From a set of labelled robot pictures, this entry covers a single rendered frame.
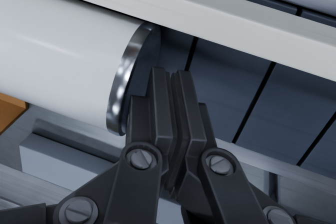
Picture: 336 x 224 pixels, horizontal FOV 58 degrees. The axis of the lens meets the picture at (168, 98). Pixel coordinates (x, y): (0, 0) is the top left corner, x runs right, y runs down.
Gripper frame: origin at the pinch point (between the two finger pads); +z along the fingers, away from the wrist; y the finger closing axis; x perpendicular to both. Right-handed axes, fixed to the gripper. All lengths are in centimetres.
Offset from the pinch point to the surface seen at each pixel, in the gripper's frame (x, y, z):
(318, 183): -4.9, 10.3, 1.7
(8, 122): -12.5, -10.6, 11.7
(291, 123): -1.3, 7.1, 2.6
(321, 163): -3.3, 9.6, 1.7
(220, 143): -4.5, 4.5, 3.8
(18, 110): -12.5, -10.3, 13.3
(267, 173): -9.2, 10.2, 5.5
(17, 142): -18.4, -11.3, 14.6
